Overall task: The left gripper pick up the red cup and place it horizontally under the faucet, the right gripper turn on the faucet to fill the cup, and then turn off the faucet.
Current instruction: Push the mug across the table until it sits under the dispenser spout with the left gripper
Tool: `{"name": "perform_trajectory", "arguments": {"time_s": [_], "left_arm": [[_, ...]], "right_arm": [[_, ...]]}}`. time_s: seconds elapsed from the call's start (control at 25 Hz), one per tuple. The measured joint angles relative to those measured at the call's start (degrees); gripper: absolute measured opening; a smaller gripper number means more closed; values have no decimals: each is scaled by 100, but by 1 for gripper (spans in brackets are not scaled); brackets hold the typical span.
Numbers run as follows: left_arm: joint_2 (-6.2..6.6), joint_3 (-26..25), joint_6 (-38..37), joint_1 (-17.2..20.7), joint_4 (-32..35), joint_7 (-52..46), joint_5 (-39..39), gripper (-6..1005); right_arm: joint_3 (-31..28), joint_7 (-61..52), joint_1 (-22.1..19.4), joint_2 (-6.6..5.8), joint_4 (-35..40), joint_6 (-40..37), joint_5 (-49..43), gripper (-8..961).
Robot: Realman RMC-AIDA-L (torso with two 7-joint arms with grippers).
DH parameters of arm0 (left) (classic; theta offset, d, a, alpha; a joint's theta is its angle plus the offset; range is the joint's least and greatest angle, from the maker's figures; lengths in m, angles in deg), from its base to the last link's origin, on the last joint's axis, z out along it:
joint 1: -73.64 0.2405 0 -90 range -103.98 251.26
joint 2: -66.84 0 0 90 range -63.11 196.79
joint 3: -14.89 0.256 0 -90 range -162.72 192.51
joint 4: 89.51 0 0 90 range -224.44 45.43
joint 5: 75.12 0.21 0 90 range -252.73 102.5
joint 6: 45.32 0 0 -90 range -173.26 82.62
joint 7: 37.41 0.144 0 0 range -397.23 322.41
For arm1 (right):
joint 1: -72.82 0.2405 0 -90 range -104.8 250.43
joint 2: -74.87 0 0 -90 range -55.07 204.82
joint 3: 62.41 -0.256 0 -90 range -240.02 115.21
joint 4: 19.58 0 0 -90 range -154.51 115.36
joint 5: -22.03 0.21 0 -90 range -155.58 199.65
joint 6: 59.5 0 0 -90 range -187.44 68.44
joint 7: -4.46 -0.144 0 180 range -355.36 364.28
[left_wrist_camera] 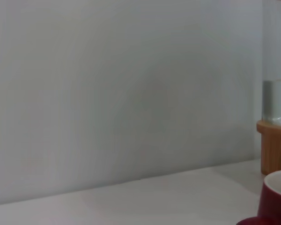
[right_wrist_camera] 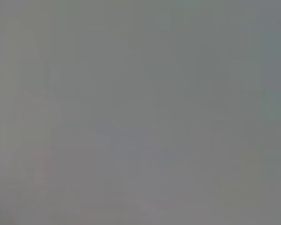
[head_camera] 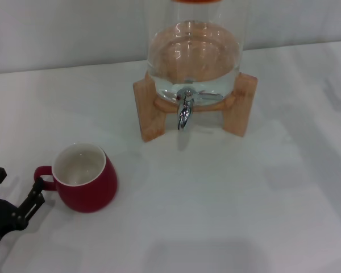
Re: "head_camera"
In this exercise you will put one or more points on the red ceramic cup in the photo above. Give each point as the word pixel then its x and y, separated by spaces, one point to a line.
pixel 88 193

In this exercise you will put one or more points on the chrome faucet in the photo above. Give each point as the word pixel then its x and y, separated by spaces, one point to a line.
pixel 184 113

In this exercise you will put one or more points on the wooden dispenser stand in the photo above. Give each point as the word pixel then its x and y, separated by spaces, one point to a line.
pixel 146 113

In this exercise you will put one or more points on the glass water dispenser jar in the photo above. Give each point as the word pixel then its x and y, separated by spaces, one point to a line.
pixel 196 42

